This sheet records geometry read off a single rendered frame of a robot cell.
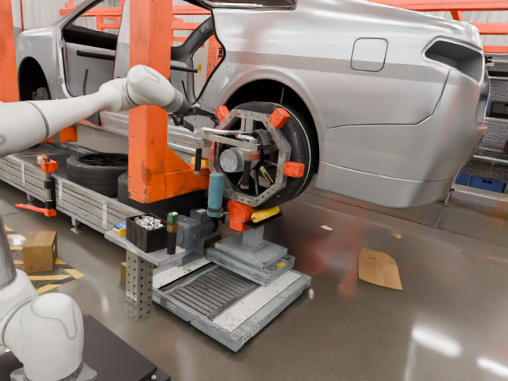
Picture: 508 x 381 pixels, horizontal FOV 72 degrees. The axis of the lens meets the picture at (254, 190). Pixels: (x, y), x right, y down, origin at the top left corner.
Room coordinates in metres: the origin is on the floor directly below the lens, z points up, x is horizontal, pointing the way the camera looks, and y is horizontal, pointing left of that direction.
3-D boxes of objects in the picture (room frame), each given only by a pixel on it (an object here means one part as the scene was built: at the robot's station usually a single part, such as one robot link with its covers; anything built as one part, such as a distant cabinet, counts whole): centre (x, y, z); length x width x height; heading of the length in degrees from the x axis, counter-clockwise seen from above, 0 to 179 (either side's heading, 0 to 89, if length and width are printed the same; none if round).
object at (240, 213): (2.06, 0.04, 0.48); 0.16 x 0.12 x 0.17; 147
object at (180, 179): (2.33, 0.48, 0.69); 0.52 x 0.17 x 0.35; 147
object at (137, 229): (1.58, 0.50, 0.52); 0.20 x 0.14 x 0.13; 48
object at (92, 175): (3.00, 1.32, 0.39); 0.66 x 0.66 x 0.24
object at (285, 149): (2.03, 0.06, 0.85); 0.54 x 0.07 x 0.54; 57
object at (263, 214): (2.05, -0.09, 0.51); 0.29 x 0.06 x 0.06; 147
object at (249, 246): (2.17, -0.03, 0.32); 0.40 x 0.30 x 0.28; 57
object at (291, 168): (1.86, -0.20, 0.85); 0.09 x 0.08 x 0.07; 57
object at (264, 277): (2.17, -0.03, 0.13); 0.50 x 0.36 x 0.10; 57
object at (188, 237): (2.17, 0.34, 0.26); 0.42 x 0.18 x 0.35; 147
